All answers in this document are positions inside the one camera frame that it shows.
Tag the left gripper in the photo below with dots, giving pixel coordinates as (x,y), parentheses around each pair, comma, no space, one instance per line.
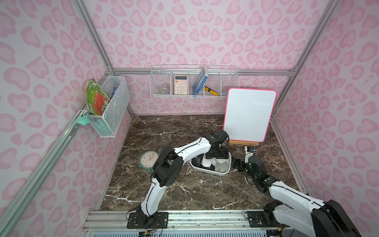
(220,154)

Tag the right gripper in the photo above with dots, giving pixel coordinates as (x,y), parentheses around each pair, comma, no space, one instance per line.
(242,165)

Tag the grey mouse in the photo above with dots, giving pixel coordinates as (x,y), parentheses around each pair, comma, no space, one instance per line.
(221,168)

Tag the white storage box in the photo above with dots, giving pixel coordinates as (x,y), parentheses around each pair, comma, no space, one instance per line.
(213,166)

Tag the black mouse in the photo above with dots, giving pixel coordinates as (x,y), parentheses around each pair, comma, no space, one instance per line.
(197,161)

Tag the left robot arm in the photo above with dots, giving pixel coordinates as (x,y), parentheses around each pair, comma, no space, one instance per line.
(167,169)

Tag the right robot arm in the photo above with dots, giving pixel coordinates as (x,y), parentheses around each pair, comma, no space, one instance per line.
(311,216)

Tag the wooden easel stand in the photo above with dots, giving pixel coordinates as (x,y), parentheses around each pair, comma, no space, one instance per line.
(244,143)

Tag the yellow utility knife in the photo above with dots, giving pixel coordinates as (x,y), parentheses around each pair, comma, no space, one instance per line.
(211,91)

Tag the blue book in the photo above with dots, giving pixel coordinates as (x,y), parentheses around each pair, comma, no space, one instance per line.
(200,81)

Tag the pink white calculator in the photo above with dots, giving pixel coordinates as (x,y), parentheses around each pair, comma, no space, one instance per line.
(181,85)

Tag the green round clock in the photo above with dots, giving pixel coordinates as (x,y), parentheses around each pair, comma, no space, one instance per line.
(147,160)

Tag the clear tape roll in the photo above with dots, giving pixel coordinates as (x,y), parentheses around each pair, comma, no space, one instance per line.
(164,90)

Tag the green snack bag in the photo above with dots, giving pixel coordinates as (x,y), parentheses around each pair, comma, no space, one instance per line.
(95,98)

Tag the teal clip holder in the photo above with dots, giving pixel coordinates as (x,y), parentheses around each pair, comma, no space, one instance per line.
(83,120)

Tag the white board pink frame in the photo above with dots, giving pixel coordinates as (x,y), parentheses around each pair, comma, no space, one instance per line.
(248,113)

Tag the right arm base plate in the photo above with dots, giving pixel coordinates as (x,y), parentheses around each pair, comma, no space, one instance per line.
(257,219)

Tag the white wire wall shelf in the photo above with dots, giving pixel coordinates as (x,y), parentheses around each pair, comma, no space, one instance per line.
(220,78)

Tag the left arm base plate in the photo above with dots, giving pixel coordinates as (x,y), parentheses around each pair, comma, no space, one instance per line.
(140,221)

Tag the white mesh wall basket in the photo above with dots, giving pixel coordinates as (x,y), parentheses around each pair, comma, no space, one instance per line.
(108,124)

